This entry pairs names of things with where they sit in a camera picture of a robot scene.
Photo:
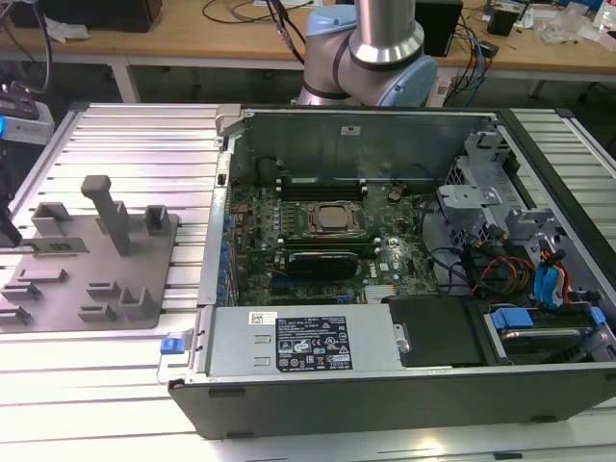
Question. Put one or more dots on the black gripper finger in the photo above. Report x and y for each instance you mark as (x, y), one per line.
(9, 231)

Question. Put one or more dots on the green RAM stick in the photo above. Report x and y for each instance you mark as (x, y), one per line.
(58, 245)

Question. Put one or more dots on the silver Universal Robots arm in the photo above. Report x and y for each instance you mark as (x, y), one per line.
(385, 29)

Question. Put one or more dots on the grey parts rack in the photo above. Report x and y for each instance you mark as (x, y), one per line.
(159, 269)

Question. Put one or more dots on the crumpled white paper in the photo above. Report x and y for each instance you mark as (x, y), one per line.
(72, 31)

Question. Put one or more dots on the large black case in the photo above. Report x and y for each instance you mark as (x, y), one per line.
(96, 14)

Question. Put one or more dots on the blue case latch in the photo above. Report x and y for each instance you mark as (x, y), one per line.
(171, 347)

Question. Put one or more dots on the wooden desk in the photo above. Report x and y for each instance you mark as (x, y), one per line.
(192, 38)

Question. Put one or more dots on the silver power supply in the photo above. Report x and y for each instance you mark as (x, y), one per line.
(240, 346)

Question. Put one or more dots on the black NVIDIA graphics card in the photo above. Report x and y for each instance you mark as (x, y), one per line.
(322, 265)

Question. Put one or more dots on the silver CPU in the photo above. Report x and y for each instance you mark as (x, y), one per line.
(337, 216)

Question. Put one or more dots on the silver chipset heat sink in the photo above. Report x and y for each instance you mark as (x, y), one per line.
(382, 292)

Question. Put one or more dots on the silver coin battery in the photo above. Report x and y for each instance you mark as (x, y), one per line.
(394, 195)

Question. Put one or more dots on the green motherboard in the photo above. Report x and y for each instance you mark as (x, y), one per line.
(399, 250)

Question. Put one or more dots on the black open PC case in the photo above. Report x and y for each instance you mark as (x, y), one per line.
(385, 409)

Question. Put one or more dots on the black plastic bay cover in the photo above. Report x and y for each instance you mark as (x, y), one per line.
(433, 332)

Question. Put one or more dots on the white label tag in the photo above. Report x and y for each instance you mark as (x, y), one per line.
(443, 87)

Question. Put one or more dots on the grey metal drive cage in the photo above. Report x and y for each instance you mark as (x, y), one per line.
(469, 195)

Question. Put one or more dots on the tall black box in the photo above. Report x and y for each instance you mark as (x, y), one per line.
(443, 29)

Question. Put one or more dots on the small black box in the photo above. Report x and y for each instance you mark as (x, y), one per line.
(489, 48)

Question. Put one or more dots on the hard disk in blue carrier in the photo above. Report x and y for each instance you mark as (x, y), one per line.
(539, 344)

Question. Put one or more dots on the clear plastic bags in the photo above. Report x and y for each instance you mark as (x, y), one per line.
(568, 26)

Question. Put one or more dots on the red white box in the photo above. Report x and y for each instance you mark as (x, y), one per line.
(606, 12)

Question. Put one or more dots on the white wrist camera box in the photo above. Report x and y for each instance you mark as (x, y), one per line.
(29, 127)

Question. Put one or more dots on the grey corner bracket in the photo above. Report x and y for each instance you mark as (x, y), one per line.
(226, 118)

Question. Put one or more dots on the grey metal bracket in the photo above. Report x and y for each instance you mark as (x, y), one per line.
(529, 221)

